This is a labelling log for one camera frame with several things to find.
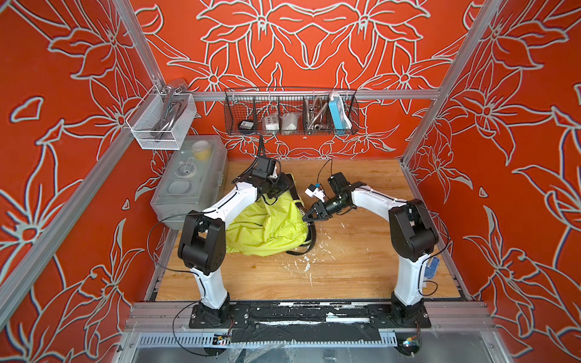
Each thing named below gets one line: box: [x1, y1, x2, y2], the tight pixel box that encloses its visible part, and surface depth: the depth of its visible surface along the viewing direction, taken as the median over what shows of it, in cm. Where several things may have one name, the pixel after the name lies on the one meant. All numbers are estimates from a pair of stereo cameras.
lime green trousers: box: [223, 190, 309, 257], surface depth 85 cm
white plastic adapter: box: [281, 111, 299, 135], surface depth 95 cm
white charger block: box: [264, 114, 280, 131], surface depth 93 cm
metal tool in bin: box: [151, 78, 188, 139], surface depth 87 cm
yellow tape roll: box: [192, 139, 212, 162], surface depth 102 cm
